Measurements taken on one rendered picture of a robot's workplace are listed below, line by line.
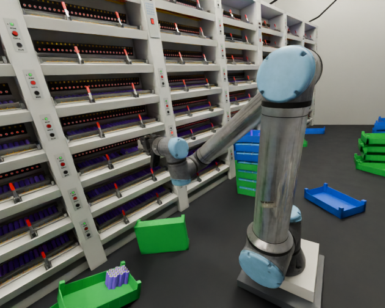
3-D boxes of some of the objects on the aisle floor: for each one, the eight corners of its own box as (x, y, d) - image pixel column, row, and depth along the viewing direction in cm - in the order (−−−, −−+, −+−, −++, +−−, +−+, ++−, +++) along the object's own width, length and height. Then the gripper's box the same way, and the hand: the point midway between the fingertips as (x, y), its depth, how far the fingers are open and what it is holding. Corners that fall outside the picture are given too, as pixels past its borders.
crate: (121, 274, 105) (123, 260, 105) (139, 298, 91) (142, 282, 90) (56, 298, 84) (58, 281, 84) (65, 334, 70) (68, 313, 70)
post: (189, 206, 161) (145, -53, 111) (181, 212, 155) (130, -61, 105) (175, 200, 175) (129, -33, 125) (167, 204, 169) (116, -38, 119)
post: (107, 260, 116) (-29, -133, 66) (91, 271, 110) (-72, -153, 60) (96, 245, 131) (-22, -88, 81) (82, 253, 125) (-56, -99, 75)
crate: (365, 211, 125) (366, 200, 123) (340, 219, 121) (341, 208, 119) (325, 191, 153) (326, 182, 151) (304, 197, 150) (304, 188, 147)
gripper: (164, 134, 93) (143, 133, 108) (148, 138, 87) (128, 137, 102) (168, 150, 95) (146, 148, 110) (153, 156, 89) (132, 152, 104)
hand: (140, 148), depth 106 cm, fingers closed
